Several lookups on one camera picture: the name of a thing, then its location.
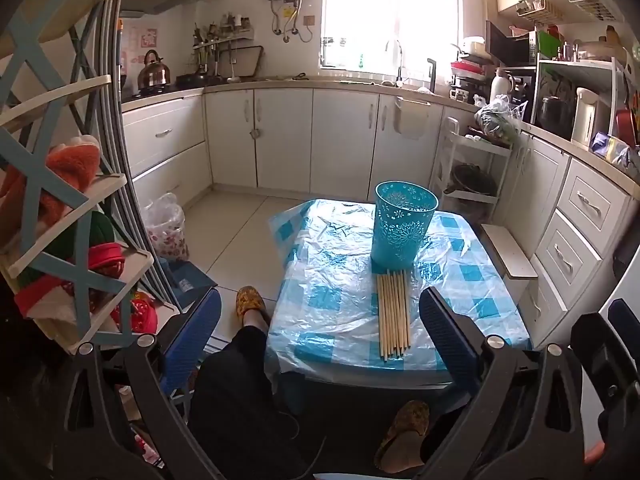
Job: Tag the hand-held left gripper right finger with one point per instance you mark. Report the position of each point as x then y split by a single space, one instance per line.
452 345

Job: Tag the white door-hung bin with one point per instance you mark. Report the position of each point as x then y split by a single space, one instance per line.
412 120

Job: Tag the yellow patterned slipper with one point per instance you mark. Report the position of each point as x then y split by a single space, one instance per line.
405 430
250 300

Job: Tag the dark blue mat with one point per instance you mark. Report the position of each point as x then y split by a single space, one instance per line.
187 280

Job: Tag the pink wall poster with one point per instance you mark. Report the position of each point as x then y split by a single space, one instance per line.
147 40

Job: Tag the white counter drawer cabinet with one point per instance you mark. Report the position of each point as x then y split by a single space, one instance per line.
585 205

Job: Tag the steel kettle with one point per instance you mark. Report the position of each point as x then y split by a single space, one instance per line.
154 72

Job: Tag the bundle of wooden chopsticks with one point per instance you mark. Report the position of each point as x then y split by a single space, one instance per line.
392 315

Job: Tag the blue snack bag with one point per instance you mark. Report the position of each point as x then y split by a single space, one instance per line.
607 147

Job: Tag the dish rack with red bowls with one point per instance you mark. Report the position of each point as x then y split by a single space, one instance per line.
467 72

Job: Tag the teal perforated plastic basket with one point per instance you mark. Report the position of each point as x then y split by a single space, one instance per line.
400 230

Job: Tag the black pan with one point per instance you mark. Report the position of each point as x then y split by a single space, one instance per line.
472 180

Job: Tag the black countertop stand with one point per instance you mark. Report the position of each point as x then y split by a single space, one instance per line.
431 75

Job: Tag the red cloth item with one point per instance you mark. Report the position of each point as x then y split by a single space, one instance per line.
140 310

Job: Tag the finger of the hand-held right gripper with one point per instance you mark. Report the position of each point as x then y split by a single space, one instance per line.
592 350
625 320

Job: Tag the white sink base cabinet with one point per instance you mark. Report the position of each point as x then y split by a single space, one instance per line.
285 135

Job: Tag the green bottle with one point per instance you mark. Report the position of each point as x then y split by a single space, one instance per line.
361 64

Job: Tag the white counter shelf unit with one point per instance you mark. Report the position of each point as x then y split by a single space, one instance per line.
575 63

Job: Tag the white step stool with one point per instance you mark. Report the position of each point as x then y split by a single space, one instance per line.
510 252

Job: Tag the black wok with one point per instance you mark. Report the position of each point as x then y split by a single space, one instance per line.
197 80

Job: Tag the person's leg in black trousers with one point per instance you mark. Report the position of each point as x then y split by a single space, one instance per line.
235 390

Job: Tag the white electric thermo pot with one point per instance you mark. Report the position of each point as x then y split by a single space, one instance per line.
590 120

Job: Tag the bag of green vegetables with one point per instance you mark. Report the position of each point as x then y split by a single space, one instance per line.
497 122

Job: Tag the black microwave oven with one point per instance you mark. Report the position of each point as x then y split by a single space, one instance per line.
507 47

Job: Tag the cream rack with blue braces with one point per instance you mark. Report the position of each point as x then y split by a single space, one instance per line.
60 92

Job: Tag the steel sink faucet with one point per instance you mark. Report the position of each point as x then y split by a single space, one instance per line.
400 60

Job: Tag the wall utensil rack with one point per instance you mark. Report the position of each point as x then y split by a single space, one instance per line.
220 40

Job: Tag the floral plastic bag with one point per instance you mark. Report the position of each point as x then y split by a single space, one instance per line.
167 230

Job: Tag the blue checked plastic tablecloth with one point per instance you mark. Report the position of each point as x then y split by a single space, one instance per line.
340 280

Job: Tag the dark framed tray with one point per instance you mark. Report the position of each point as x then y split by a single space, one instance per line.
247 62

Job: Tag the white trolley rack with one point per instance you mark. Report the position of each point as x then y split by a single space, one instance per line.
449 150

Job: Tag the grey sliding door frame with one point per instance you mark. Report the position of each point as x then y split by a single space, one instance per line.
115 110

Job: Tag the white thermos flask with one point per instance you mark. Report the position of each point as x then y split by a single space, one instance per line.
500 90

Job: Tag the black gas stove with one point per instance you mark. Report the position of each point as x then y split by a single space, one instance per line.
150 92

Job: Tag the low table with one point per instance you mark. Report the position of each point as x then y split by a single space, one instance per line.
350 382

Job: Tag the black cooking pot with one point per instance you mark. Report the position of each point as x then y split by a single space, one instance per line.
552 115

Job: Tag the kitchen window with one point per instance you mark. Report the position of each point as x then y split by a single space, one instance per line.
390 10

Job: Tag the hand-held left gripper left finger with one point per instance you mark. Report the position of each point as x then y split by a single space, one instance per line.
192 345

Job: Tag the orange plush toy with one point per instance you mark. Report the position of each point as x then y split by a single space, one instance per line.
65 165

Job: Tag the white stove drawer cabinet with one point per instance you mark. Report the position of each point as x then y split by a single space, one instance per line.
165 160

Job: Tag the green box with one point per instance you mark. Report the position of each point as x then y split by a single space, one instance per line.
555 45

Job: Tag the green red plush toy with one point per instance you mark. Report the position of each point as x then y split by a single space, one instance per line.
100 230

